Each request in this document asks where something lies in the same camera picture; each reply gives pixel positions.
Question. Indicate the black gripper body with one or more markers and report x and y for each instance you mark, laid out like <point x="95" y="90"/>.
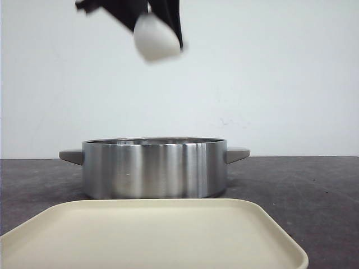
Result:
<point x="89" y="6"/>

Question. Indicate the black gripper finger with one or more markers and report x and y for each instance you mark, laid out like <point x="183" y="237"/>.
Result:
<point x="126" y="11"/>
<point x="168" y="12"/>

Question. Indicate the panda bun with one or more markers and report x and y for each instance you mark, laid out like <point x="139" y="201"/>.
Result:
<point x="154" y="39"/>

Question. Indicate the stainless steel steamer pot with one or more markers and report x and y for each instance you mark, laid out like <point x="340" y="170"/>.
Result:
<point x="167" y="167"/>

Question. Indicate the beige rectangular tray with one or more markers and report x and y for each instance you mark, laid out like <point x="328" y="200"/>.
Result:
<point x="173" y="233"/>

